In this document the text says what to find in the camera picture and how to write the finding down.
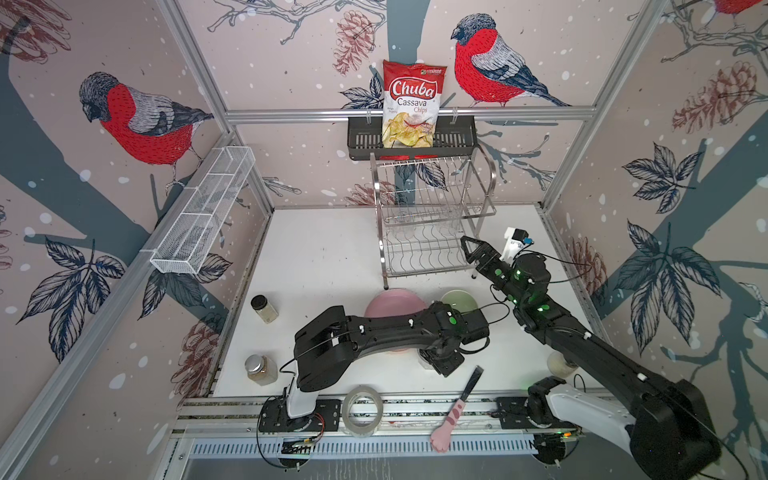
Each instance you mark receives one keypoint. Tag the black wire wall basket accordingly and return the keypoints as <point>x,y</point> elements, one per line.
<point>454,136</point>

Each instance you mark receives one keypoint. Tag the clear tape roll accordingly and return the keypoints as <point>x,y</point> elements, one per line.
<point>362,411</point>

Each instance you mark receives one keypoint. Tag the pink cat paw spatula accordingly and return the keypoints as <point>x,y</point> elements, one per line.
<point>440,439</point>

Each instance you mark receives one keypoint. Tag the white mesh wall shelf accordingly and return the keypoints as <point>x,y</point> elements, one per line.
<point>193,233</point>

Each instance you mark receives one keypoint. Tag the small glass spice jar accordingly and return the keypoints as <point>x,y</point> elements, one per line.
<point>264,309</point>

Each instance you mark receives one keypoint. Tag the pink plate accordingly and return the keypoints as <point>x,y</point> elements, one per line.
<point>395,302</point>

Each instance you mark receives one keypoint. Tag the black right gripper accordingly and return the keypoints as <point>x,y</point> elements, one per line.
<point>481,254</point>

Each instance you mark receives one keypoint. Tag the steel two-tier dish rack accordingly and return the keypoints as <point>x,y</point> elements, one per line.
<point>425,206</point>

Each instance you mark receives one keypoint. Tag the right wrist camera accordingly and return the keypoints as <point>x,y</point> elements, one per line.
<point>516,240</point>

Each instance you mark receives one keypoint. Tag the red Chuba cassava chips bag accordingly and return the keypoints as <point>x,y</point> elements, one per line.
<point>411,104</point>

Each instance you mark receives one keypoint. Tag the light green bowl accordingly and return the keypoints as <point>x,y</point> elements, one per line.
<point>460,300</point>

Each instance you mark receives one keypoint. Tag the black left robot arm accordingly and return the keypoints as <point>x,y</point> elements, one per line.
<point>326,346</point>

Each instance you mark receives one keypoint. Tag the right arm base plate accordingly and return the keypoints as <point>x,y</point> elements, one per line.
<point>513,413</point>

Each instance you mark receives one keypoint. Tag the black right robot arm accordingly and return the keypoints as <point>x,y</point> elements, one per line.
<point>666,427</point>

